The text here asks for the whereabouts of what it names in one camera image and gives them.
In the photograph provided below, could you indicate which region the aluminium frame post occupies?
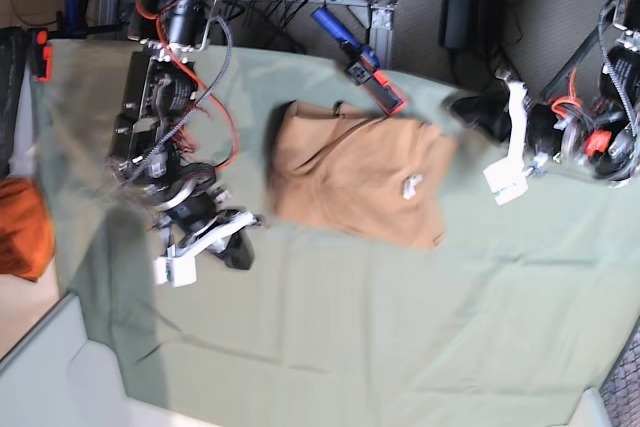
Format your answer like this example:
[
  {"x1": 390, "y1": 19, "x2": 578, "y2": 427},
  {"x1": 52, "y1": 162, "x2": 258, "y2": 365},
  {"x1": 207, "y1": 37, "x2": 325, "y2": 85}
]
[{"x1": 357, "y1": 0, "x2": 398, "y2": 70}]

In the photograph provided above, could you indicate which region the tan T-shirt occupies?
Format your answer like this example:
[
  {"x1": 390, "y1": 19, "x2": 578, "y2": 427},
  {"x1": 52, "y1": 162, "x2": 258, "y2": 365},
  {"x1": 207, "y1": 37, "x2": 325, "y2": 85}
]
[{"x1": 268, "y1": 101, "x2": 456, "y2": 250}]

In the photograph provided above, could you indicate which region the white plastic bin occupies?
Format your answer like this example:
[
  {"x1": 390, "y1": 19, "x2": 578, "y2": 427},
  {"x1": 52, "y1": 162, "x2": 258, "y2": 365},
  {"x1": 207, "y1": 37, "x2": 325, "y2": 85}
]
[{"x1": 0, "y1": 293, "x2": 132, "y2": 427}]

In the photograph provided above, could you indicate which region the blue clamp at corner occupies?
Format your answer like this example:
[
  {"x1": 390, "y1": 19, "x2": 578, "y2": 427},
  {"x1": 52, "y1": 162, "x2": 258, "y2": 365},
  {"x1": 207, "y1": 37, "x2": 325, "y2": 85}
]
[{"x1": 26, "y1": 0, "x2": 124, "y2": 81}]

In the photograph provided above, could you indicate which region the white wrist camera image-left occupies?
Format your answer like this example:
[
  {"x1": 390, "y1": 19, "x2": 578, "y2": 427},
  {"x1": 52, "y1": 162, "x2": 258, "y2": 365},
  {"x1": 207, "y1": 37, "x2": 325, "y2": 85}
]
[{"x1": 152, "y1": 256, "x2": 197, "y2": 288}]

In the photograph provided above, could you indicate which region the blue orange clamp centre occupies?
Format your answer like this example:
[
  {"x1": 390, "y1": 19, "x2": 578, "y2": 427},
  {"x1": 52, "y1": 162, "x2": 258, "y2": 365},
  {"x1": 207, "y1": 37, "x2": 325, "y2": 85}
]
[{"x1": 311, "y1": 7, "x2": 406, "y2": 116}]

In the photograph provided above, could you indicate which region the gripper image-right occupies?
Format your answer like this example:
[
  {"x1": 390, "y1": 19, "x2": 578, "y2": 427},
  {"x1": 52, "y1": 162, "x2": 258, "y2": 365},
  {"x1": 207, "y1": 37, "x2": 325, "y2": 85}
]
[{"x1": 449, "y1": 71, "x2": 595, "y2": 162}]

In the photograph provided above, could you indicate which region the light green table cloth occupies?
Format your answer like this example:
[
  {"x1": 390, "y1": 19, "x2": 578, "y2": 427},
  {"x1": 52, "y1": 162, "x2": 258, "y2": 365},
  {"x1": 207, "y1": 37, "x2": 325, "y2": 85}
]
[{"x1": 35, "y1": 41, "x2": 639, "y2": 426}]

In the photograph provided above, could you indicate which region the black power adapter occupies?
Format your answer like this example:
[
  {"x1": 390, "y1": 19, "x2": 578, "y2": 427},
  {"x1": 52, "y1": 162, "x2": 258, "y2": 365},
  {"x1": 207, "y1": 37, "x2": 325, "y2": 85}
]
[
  {"x1": 474, "y1": 0, "x2": 506, "y2": 49},
  {"x1": 439, "y1": 0, "x2": 473, "y2": 51}
]

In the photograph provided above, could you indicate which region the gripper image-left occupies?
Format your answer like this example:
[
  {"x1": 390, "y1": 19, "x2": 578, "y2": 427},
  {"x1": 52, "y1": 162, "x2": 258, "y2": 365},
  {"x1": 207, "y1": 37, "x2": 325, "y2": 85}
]
[{"x1": 149, "y1": 172, "x2": 263, "y2": 270}]

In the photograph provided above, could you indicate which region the orange folded cloth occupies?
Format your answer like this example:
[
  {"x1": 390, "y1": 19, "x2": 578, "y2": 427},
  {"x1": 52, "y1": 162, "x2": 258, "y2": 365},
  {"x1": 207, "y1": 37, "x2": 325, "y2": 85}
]
[{"x1": 1, "y1": 178, "x2": 55, "y2": 282}]

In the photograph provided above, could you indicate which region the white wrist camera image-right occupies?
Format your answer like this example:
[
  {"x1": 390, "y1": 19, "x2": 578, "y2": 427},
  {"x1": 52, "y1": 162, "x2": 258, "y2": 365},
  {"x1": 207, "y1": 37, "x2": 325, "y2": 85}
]
[{"x1": 483, "y1": 157, "x2": 528, "y2": 206}]

